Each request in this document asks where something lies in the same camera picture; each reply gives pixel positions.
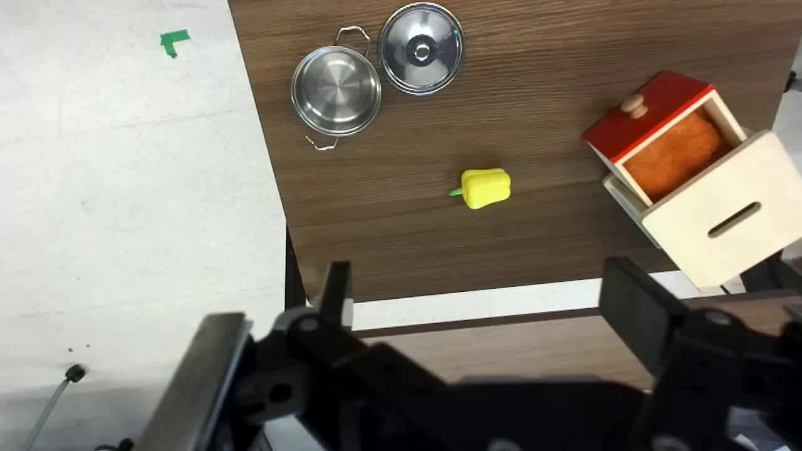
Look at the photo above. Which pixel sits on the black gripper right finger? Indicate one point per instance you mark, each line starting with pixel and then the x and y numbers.
pixel 640 312

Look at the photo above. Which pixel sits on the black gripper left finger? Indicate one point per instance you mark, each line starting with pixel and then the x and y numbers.
pixel 338 291

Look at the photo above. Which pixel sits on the light wooden drawer with slot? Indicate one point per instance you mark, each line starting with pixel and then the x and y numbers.
pixel 725 218

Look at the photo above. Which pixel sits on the red wooden drawer cabinet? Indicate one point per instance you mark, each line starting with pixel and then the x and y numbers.
pixel 653 112

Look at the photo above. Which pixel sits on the orange fuzzy toy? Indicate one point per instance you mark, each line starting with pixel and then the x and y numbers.
pixel 676 157

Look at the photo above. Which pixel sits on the yellow toy bell pepper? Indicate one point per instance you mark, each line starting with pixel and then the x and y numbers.
pixel 484 188

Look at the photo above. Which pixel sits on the small steel pot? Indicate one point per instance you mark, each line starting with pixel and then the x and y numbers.
pixel 338 92

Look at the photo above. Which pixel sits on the steel pot lid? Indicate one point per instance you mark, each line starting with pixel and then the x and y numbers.
pixel 423 49

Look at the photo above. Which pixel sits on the green tape mark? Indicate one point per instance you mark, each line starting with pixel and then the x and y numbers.
pixel 172 41

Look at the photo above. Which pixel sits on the silver metal mount plate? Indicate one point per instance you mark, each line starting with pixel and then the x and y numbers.
pixel 196 385

